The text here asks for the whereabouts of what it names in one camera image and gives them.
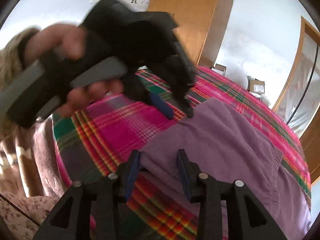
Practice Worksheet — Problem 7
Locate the purple fleece garment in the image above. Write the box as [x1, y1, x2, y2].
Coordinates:
[140, 98, 311, 239]

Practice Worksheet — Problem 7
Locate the left floral sleeve forearm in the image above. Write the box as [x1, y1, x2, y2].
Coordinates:
[0, 28, 40, 92]

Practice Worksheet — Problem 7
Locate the plastic curtain with zipper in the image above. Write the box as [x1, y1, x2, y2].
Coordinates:
[277, 34, 319, 137]

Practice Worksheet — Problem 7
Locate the person left hand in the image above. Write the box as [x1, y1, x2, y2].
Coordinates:
[23, 23, 125, 119]

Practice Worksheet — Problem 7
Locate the white open cardboard box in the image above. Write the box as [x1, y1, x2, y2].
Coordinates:
[212, 63, 227, 76]

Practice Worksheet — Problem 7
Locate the pink green plaid bedspread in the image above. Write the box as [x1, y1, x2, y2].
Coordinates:
[53, 67, 311, 239]

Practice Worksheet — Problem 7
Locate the brown cardboard box with label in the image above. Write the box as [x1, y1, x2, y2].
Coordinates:
[248, 79, 265, 94]

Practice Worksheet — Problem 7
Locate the brown fleece blanket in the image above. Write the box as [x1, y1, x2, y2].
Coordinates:
[1, 118, 66, 197]

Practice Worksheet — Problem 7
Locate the wooden wardrobe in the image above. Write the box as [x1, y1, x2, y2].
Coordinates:
[149, 0, 234, 68]

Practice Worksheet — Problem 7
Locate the wooden door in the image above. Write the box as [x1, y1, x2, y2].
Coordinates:
[300, 117, 320, 184]

